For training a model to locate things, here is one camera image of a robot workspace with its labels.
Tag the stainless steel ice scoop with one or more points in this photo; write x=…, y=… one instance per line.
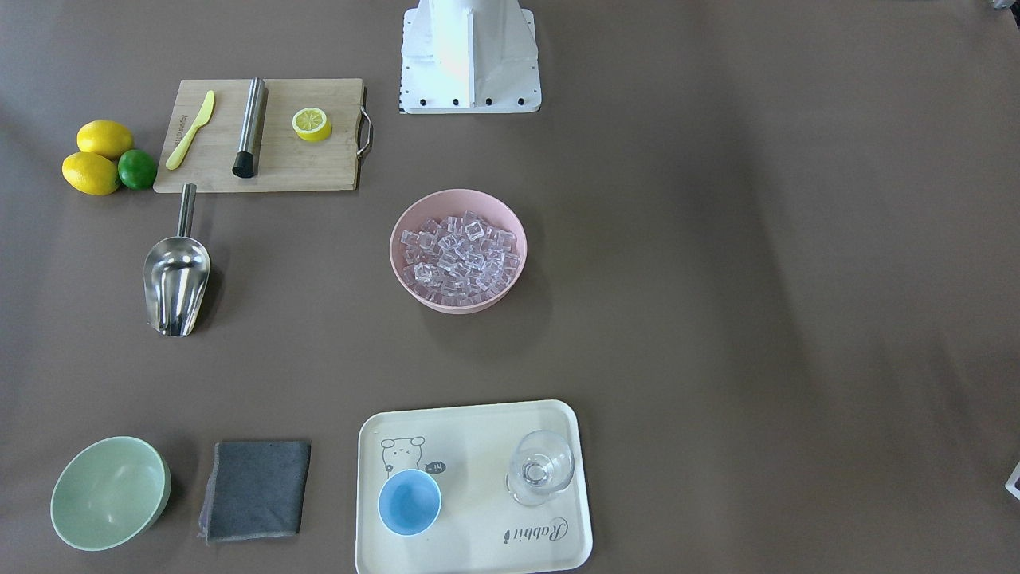
x=175, y=275

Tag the pile of clear ice cubes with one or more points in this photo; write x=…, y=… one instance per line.
x=459, y=261

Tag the blue cup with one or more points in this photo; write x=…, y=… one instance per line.
x=409, y=503

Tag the pink bowl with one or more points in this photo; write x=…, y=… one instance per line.
x=456, y=201

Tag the cream serving tray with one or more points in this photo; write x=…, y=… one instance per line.
x=481, y=528

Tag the clear wine glass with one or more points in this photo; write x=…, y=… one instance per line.
x=541, y=467

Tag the bamboo cutting board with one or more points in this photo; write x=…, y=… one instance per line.
x=286, y=163

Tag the half lemon slice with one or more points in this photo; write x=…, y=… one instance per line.
x=311, y=124

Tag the steel muddler black tip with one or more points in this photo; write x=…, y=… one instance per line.
x=246, y=160

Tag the grey folded cloth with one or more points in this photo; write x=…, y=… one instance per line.
x=255, y=490

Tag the yellow plastic knife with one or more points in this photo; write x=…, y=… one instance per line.
x=175, y=159

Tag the green lime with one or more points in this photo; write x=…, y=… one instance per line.
x=137, y=170

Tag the upper yellow lemon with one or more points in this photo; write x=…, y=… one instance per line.
x=108, y=138

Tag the yellow lemon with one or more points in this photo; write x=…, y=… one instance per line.
x=108, y=138
x=91, y=173

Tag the lower yellow lemon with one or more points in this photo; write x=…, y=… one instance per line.
x=91, y=173

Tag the green bowl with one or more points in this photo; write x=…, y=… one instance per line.
x=111, y=492

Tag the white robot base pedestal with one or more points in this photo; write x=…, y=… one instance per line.
x=469, y=57

